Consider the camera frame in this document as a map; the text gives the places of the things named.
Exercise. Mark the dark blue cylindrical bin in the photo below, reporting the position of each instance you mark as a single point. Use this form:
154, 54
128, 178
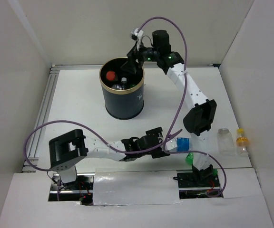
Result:
122, 104

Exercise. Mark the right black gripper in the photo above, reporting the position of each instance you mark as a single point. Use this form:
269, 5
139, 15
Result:
133, 55

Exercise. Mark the green bottle near right base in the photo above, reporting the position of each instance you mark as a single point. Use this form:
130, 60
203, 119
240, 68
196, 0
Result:
189, 159

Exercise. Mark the small bottle red cap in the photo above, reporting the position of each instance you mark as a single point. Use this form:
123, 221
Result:
111, 76

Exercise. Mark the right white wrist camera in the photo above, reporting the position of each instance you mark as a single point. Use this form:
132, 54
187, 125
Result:
136, 35

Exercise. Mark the clear bottle red label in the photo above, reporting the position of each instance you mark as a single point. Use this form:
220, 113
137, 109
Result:
116, 87

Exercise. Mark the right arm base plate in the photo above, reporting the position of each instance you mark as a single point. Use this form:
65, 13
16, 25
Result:
190, 188

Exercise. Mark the clear wide-mouth plastic jar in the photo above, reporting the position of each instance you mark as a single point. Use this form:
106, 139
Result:
225, 142

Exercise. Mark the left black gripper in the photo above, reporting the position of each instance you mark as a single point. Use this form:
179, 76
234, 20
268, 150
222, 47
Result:
158, 131

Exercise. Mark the small bottle yellow cap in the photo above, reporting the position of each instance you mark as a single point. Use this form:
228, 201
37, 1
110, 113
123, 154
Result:
242, 143

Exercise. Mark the clear bottle blue label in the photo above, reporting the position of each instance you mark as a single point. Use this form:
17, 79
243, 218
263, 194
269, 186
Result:
178, 144

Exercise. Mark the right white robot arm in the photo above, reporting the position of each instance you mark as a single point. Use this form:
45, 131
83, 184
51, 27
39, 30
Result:
201, 112

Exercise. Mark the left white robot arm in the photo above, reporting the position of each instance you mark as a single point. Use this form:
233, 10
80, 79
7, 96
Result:
70, 148

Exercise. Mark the silver tape sheet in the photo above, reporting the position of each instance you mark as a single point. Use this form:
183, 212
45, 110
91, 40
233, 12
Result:
135, 188

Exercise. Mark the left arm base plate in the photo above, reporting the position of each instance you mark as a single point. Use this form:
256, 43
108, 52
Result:
80, 191

